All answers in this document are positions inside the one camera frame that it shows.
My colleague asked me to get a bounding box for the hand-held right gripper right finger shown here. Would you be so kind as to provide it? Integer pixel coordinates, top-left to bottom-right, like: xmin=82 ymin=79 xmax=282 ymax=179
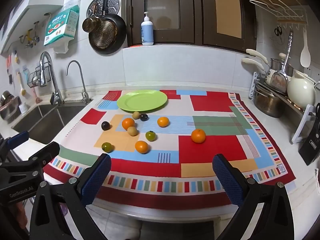
xmin=212 ymin=154 xmax=295 ymax=240

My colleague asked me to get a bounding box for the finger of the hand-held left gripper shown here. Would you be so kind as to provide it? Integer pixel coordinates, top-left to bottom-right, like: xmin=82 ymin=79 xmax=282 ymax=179
xmin=29 ymin=142 xmax=60 ymax=167
xmin=0 ymin=131 xmax=29 ymax=163

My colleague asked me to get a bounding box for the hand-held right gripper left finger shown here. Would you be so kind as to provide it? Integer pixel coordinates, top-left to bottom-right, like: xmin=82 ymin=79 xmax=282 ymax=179
xmin=29 ymin=153 xmax=112 ymax=240

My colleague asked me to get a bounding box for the large orange with stem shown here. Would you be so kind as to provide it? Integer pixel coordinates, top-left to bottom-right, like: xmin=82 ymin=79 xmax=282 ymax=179
xmin=191 ymin=129 xmax=206 ymax=144

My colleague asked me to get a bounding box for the green plate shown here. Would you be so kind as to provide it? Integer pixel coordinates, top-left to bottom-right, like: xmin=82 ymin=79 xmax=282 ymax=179
xmin=117 ymin=90 xmax=168 ymax=113

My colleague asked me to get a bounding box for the stainless steel sink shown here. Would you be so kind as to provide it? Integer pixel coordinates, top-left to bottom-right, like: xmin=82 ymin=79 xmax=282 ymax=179
xmin=11 ymin=104 xmax=87 ymax=145

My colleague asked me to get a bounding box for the colourful patchwork tablecloth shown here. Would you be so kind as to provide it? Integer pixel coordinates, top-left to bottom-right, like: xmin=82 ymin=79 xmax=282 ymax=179
xmin=43 ymin=89 xmax=297 ymax=210

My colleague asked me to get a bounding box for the large chrome faucet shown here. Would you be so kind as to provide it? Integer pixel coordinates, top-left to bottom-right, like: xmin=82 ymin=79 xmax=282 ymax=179
xmin=39 ymin=51 xmax=64 ymax=106

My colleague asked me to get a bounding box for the large steel pot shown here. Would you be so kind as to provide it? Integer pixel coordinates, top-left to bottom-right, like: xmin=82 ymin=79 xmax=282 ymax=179
xmin=254 ymin=84 xmax=288 ymax=118

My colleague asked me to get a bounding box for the metal skimmer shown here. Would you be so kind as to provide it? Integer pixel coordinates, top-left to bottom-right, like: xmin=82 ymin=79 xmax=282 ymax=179
xmin=270 ymin=31 xmax=294 ymax=93

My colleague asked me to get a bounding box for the teal and white box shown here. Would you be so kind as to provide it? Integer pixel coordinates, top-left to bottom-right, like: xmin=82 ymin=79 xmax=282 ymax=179
xmin=44 ymin=4 xmax=80 ymax=47

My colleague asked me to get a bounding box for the steel pot with lid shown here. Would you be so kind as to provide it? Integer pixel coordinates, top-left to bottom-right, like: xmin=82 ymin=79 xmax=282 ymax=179
xmin=270 ymin=52 xmax=294 ymax=77

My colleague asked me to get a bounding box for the brass perforated strainer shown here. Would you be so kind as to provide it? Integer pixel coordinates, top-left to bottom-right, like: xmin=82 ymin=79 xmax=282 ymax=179
xmin=91 ymin=21 xmax=118 ymax=49

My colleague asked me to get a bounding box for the small brass pot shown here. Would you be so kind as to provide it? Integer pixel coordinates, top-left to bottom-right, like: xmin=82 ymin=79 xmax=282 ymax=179
xmin=82 ymin=17 xmax=101 ymax=33

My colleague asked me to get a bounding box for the black frying pan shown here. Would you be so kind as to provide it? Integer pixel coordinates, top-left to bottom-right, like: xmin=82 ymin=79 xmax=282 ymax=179
xmin=88 ymin=14 xmax=127 ymax=55

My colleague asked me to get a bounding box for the white rice paddle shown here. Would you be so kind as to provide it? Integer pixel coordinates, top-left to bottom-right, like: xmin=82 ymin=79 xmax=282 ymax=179
xmin=300 ymin=27 xmax=311 ymax=68

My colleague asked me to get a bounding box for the white pump soap bottle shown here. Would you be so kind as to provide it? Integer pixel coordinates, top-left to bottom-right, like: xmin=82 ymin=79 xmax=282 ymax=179
xmin=141 ymin=12 xmax=154 ymax=46

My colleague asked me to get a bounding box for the round metal steamer rack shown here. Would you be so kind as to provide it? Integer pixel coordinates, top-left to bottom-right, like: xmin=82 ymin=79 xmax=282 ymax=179
xmin=86 ymin=0 xmax=120 ymax=18

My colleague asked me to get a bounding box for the wire sink basket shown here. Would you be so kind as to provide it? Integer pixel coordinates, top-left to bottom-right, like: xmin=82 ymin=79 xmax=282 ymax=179
xmin=27 ymin=66 xmax=50 ymax=88

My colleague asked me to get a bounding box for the wall tap with yellow handles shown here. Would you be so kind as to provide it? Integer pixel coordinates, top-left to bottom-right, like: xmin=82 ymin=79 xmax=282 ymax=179
xmin=19 ymin=21 xmax=40 ymax=49

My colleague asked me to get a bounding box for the cream-handled saucepan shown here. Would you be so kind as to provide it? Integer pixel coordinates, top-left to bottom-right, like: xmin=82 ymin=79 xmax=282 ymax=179
xmin=246 ymin=49 xmax=272 ymax=80
xmin=241 ymin=58 xmax=269 ymax=85

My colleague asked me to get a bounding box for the dark wooden window frame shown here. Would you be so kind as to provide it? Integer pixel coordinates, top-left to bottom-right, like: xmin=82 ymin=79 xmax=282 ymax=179
xmin=126 ymin=0 xmax=258 ymax=53

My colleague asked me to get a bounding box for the white wire wall rack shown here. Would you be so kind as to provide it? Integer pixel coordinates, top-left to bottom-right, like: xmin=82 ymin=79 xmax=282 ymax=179
xmin=241 ymin=0 xmax=307 ymax=25

